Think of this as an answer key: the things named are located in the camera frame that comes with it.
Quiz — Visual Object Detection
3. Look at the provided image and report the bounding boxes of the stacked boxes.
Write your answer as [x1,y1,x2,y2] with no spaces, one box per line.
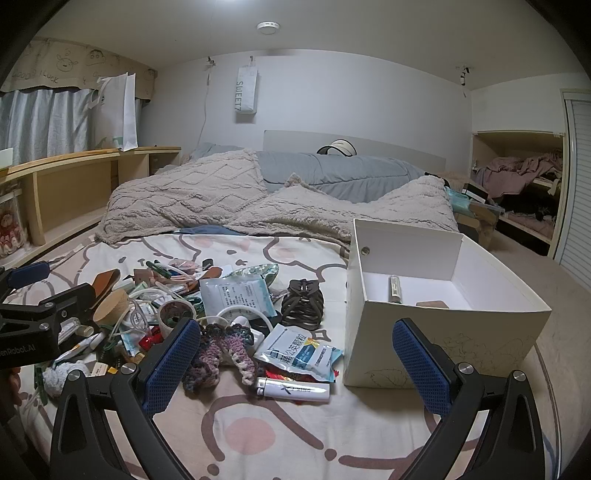
[443,180,504,252]

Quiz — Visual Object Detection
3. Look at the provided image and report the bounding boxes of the grey pillow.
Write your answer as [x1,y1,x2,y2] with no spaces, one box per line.
[185,142,245,162]
[256,150,430,204]

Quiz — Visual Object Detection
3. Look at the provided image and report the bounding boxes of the round wooden lid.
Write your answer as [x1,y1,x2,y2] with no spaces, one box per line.
[92,288,129,324]

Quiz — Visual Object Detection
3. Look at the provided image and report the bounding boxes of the hanging white paper bag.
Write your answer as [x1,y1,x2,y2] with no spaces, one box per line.
[235,56,258,114]

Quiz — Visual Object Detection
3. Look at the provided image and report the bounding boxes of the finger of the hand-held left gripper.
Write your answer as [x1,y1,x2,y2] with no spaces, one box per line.
[0,283,96,344]
[0,261,51,303]

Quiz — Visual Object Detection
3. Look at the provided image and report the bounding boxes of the white louvered door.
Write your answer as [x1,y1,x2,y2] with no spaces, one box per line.
[551,88,591,282]

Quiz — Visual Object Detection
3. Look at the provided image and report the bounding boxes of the white pen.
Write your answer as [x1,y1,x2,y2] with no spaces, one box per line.
[55,332,106,364]

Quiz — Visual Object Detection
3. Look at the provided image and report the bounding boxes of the white adhesive tape roll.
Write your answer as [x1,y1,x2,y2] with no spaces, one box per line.
[158,300,199,340]

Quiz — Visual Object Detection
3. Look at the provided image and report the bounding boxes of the clear storage bin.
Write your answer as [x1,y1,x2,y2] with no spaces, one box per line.
[0,182,28,259]

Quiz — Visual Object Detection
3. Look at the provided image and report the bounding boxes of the white wall cable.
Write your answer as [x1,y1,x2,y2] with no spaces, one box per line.
[198,58,218,144]

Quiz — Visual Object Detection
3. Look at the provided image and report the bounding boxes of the grey headboard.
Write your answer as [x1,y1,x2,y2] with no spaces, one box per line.
[263,130,446,174]

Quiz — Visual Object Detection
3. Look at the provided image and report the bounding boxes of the wooden closet shelf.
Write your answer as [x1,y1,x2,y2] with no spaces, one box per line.
[471,130,566,254]

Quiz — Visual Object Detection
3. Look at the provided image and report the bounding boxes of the clear bag with paper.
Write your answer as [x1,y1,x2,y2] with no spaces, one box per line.
[199,275,278,319]

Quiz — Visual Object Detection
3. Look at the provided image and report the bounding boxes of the sun visor hat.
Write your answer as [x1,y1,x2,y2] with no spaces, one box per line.
[317,140,356,157]

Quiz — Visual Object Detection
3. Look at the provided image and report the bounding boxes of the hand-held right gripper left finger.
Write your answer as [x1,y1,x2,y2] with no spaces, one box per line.
[50,316,202,480]

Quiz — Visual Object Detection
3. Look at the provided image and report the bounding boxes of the wooden bedside shelf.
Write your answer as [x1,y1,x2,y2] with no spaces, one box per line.
[0,147,182,259]

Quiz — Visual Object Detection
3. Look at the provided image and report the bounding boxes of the clear tubing coil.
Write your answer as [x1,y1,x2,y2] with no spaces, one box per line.
[124,272,199,337]

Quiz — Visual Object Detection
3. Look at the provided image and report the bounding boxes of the beige printed valance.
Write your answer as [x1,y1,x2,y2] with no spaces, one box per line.
[0,37,158,100]

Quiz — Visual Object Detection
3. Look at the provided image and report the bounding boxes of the white crochet piece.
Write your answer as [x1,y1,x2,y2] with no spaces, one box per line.
[44,360,90,396]

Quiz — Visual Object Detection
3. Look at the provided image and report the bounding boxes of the brown leather case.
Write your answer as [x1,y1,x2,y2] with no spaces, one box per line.
[90,270,122,305]

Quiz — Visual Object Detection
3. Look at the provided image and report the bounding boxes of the pink clothes pile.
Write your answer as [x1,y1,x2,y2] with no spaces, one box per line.
[475,152,564,199]

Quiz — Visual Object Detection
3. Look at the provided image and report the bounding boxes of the cartoon printed bedsheet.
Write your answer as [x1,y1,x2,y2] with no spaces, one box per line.
[0,226,561,480]

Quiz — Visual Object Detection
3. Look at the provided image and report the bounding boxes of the blue cloth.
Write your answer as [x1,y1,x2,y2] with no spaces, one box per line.
[178,225,241,237]

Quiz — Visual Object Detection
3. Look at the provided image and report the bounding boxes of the holographic pouch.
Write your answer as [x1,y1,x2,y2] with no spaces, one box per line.
[222,263,280,296]

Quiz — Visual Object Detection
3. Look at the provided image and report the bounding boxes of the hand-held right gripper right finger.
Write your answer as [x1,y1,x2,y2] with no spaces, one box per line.
[392,318,542,480]

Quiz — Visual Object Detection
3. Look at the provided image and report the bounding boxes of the white storage box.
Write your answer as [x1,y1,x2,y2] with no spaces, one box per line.
[344,218,552,388]

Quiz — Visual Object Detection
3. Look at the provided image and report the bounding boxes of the beige fuzzy blanket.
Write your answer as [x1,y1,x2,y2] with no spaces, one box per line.
[95,150,460,245]

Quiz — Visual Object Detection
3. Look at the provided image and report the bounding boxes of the wall hook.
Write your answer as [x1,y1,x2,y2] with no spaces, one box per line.
[455,64,474,97]

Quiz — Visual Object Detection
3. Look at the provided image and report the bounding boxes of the purple crochet piece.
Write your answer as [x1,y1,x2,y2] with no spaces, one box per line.
[182,323,266,400]

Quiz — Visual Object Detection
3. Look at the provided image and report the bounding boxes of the dark hair claw clip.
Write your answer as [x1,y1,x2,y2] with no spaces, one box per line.
[281,279,324,330]

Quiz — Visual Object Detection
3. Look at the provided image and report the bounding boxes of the blue white medicine sachet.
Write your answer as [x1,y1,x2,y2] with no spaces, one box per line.
[254,323,345,384]

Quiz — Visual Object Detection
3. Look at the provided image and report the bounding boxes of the white tote bag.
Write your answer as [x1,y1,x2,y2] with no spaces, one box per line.
[88,71,139,153]

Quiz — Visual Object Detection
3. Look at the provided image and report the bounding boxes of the grey curtain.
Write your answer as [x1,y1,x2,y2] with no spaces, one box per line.
[0,88,98,167]

